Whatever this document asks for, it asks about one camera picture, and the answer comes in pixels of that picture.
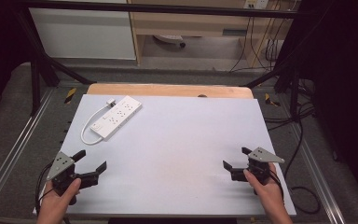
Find black floor cables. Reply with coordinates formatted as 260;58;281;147
262;77;322;216

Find black metal frame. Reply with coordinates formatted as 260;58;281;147
12;0;316;117

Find light wooden desk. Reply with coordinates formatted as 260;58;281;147
127;0;295;67

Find white cabinet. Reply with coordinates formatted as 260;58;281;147
28;0;137;61

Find person's right hand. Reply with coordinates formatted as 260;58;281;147
242;162;289;214

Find white power strip cable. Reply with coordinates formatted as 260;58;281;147
80;104;110;147

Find yellow black tape marker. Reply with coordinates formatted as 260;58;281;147
264;92;282;107
63;87;77;105

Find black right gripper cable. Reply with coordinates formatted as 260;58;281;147
269;171;286;202

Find aluminium rail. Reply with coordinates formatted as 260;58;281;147
0;89;56;213
287;118;347;224

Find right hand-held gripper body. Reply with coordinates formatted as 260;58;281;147
247;147;286;186

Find wooden table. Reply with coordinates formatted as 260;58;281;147
86;82;255;100

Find white power strip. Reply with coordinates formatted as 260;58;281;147
89;94;144;142

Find white wall socket strip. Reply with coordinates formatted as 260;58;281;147
243;0;270;10

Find person's left hand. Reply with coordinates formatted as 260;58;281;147
38;177;83;217

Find hanging black cables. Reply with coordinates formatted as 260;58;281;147
228;15;285;73

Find chair base with castor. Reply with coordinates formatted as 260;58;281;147
153;34;187;49

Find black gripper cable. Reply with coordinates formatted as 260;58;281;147
269;171;286;202
34;161;56;217

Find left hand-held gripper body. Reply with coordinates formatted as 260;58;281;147
46;151;85;206

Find dark curtain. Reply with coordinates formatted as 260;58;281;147
283;0;358;213
0;0;34;125

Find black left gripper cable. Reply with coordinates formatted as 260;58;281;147
34;161;56;217

